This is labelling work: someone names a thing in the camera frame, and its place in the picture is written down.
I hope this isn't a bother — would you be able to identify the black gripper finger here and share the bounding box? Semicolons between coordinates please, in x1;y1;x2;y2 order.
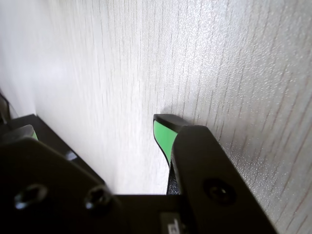
153;114;279;234
0;124;134;234

